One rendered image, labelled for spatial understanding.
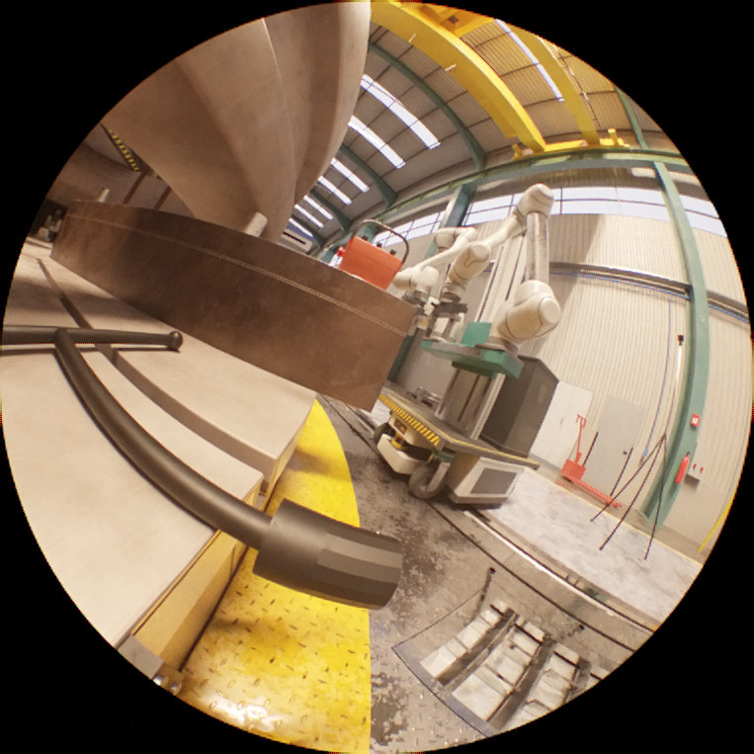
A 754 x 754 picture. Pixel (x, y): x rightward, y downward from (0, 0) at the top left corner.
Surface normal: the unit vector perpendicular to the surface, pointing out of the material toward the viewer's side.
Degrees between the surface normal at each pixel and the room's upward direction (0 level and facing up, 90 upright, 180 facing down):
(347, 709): 0
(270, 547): 56
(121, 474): 0
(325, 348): 90
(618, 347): 90
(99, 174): 90
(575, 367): 90
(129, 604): 0
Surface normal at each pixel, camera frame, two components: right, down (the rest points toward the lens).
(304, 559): 0.32, -0.53
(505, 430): -0.85, -0.36
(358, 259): 0.21, 0.28
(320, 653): 0.40, -0.91
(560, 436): -0.76, -0.30
